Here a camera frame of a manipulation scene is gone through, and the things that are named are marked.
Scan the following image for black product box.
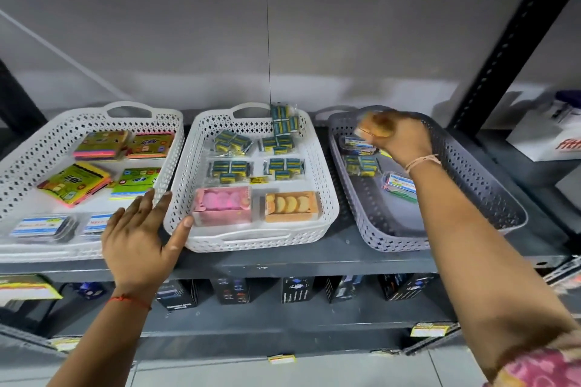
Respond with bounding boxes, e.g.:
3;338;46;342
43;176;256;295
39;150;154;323
378;273;437;301
211;277;250;305
281;276;316;304
156;279;199;311
324;275;365;304

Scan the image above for orange eraser box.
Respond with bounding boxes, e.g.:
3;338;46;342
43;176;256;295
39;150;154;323
264;191;322;223

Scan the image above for red thread wrist band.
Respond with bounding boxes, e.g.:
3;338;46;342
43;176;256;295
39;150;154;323
109;294;153;311

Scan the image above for person's right forearm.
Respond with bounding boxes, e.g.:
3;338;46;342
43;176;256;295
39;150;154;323
405;160;581;384

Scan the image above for white carton with red print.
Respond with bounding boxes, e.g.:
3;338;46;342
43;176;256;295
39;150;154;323
506;94;581;163

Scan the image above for dark metal shelf rack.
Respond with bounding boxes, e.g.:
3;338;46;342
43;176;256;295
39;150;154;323
0;0;581;367

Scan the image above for grey perforated basket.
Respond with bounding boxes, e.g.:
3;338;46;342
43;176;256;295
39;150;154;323
327;106;529;252

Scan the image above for dark blue packet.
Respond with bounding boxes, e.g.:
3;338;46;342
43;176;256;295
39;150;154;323
74;282;108;300

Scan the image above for large white perforated basket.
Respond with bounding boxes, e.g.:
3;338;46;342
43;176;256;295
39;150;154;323
0;102;185;264

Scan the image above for white perforated basket with handles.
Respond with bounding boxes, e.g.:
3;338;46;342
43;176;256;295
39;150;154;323
163;102;340;254

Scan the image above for clear box with blue label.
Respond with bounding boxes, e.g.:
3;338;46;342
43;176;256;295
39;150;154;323
381;172;419;203
341;136;378;156
81;213;114;237
9;215;75;242

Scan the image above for yellow red sticky note pack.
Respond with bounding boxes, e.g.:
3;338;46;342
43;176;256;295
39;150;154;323
37;163;113;208

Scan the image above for person's left forearm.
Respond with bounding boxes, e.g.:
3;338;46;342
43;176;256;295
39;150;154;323
47;295;153;387

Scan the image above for person's left hand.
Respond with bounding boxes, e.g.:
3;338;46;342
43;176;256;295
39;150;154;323
102;188;196;300

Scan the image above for green orange sticky note pack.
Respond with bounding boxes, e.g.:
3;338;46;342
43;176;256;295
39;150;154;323
126;131;175;160

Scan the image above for green pink sticky note pack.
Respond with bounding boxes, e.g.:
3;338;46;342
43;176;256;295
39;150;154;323
73;130;130;161

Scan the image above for dark striped flat packet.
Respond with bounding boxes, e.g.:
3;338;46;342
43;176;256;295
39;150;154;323
542;255;581;294

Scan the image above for pink patterned sleeve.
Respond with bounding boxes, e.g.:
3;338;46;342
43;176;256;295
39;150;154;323
483;342;581;387

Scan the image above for pale thread wrist band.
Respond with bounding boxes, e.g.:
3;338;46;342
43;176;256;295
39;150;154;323
405;154;442;174

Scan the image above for pink eraser box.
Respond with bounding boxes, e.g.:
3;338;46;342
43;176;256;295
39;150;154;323
191;187;253;227

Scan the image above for person's right hand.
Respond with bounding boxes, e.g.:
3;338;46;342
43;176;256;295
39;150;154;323
358;109;436;171

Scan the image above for blue yellow eraser pack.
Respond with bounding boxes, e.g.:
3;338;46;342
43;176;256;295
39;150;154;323
258;136;295;155
271;103;300;136
208;159;251;184
214;130;253;156
345;155;380;177
265;157;305;181

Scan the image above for green yellow sticky note pack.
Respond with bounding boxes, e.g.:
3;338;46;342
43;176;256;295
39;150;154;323
109;167;162;200

